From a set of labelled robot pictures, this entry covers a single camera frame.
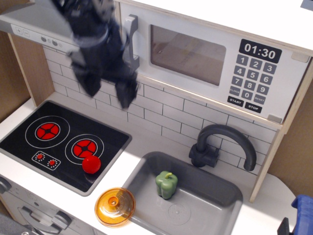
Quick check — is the black toy stove top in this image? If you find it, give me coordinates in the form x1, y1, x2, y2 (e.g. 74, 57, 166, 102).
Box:
0, 101, 132, 196

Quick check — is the dark grey toy faucet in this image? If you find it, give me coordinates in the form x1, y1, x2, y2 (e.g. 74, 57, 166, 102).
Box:
188, 124, 257, 171

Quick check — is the blue plastic object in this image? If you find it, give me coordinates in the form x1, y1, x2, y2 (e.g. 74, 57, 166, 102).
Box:
291, 194, 313, 235

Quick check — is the black object at bottom edge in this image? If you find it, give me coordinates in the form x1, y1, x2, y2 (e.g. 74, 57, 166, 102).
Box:
277, 217, 290, 235

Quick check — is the red toy tomato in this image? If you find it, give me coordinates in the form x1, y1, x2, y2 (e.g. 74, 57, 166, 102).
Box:
82, 155, 101, 174

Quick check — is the wooden toy kitchen cabinet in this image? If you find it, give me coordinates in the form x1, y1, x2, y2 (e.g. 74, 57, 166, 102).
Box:
116, 0, 313, 201

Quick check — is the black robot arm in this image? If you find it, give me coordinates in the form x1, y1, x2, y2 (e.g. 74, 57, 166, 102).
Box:
52, 0, 139, 109

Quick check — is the grey toy sink basin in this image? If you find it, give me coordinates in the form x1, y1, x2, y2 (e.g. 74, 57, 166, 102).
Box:
123, 152, 243, 235

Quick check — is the grey toy oven front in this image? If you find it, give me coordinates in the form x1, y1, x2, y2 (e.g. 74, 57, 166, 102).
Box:
0, 176, 96, 235

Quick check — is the green toy bell pepper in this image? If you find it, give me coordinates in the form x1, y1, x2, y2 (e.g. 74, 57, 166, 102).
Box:
156, 171, 178, 199

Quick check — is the orange transparent pot lid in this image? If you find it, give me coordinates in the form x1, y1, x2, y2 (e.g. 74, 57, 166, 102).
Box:
94, 188, 136, 228

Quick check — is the grey toy range hood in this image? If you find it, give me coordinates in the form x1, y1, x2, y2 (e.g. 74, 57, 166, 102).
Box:
0, 0, 79, 53

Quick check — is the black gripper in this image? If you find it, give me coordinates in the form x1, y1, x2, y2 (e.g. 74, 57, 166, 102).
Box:
66, 14, 138, 109

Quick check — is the white toy microwave door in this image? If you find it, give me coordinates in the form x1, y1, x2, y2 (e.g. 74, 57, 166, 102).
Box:
120, 3, 310, 123

